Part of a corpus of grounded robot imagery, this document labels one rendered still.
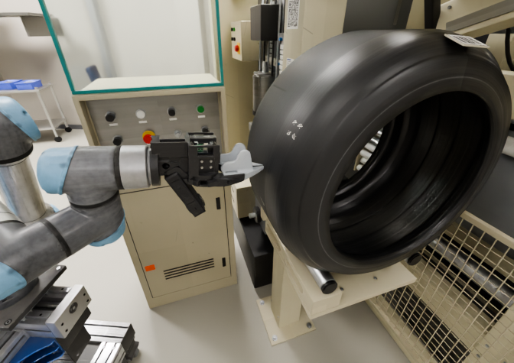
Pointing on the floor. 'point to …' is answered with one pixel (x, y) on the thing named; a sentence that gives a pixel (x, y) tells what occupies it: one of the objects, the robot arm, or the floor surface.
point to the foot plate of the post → (276, 335)
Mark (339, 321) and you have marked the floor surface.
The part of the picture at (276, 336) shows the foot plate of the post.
